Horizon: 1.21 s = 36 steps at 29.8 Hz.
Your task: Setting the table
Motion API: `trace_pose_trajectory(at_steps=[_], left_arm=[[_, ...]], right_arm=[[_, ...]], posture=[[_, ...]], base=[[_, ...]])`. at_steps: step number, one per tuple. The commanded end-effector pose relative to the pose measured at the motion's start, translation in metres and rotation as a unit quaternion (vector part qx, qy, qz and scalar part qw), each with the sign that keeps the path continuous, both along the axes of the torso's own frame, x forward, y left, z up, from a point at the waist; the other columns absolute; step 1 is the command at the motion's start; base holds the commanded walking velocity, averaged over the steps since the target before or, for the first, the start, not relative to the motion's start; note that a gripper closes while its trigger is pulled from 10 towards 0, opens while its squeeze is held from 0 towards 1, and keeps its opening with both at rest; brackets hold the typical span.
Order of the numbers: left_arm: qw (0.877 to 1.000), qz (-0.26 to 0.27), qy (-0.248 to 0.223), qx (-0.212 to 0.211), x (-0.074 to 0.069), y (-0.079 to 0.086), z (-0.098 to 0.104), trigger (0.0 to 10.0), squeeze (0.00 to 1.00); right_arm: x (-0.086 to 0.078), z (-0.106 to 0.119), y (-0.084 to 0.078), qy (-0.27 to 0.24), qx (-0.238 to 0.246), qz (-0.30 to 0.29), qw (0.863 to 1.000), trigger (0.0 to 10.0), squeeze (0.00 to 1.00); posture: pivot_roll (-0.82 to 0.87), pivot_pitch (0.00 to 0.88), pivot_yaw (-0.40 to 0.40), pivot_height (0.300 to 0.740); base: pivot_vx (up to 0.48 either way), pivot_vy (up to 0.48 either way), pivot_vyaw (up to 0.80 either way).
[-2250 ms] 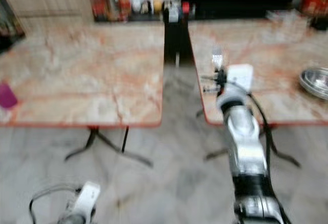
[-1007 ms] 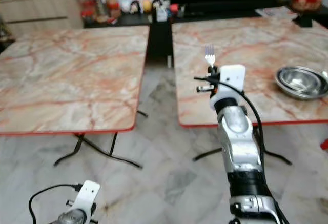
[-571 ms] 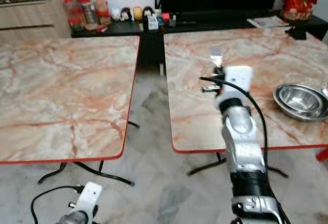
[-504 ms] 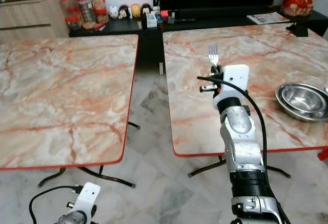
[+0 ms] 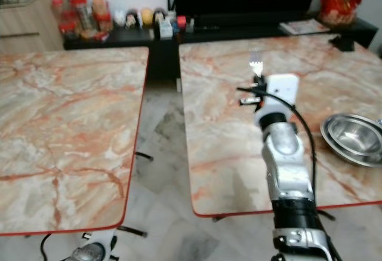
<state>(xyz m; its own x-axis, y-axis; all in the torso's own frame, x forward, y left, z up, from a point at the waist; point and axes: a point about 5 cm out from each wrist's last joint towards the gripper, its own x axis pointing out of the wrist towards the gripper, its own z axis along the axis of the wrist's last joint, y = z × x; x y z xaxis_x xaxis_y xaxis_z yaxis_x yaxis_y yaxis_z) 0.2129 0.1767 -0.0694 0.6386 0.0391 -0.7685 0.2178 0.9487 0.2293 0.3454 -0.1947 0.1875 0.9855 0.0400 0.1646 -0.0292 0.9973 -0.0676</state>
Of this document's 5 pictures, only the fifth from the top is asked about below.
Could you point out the black low tv console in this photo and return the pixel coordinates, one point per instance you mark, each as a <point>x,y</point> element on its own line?
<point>215,34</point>

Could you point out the white small figurine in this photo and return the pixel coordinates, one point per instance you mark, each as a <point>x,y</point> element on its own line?
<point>119,18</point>

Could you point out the light wooden cabinet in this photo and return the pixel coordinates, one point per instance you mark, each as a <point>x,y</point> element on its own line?
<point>30,28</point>

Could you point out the stainless steel bowl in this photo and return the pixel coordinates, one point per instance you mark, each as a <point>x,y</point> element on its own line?
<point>355,138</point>

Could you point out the small white box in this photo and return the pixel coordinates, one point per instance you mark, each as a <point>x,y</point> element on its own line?
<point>165,30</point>

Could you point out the flat magazine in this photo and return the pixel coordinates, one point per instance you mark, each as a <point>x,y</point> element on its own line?
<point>304,26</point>

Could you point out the small red-lidded jar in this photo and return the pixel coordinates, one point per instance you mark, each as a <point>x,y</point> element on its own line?
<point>58,10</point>

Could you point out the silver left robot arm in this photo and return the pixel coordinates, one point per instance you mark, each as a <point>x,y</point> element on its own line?
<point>95,250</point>

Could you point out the small red container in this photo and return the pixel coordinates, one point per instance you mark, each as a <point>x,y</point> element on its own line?
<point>181,22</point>

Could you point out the yellow small figurine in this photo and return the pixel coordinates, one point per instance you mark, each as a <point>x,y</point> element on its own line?
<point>146,17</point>

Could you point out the tall red-lidded jar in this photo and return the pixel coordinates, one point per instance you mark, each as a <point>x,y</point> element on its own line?
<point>80,10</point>

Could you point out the silver metal fork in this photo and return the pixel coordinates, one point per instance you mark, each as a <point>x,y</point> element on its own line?
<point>256,65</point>

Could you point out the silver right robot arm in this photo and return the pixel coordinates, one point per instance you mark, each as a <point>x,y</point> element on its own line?
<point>286,153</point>

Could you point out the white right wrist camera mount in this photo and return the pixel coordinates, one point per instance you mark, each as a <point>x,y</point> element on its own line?
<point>283,88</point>

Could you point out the orange-topped jar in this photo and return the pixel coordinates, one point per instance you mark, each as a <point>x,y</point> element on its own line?
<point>100,13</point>

